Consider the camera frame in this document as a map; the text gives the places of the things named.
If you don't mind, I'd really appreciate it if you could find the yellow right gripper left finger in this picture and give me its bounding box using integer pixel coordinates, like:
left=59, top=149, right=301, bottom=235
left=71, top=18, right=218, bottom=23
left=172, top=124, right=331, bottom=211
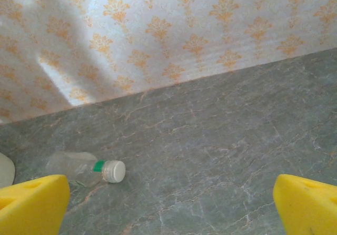
left=0, top=174, right=71, bottom=235

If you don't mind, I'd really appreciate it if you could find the white plastic bin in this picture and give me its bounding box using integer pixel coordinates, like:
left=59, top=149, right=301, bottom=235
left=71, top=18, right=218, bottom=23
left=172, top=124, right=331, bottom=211
left=0, top=152, right=16, bottom=189

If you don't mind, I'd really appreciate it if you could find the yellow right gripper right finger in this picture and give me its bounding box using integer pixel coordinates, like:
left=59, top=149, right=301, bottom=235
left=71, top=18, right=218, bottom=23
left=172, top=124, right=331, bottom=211
left=272, top=173, right=337, bottom=235

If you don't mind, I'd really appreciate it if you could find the clear bottle green neck band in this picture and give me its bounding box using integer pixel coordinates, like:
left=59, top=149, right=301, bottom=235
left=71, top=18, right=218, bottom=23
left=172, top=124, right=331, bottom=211
left=46, top=151, right=126, bottom=188

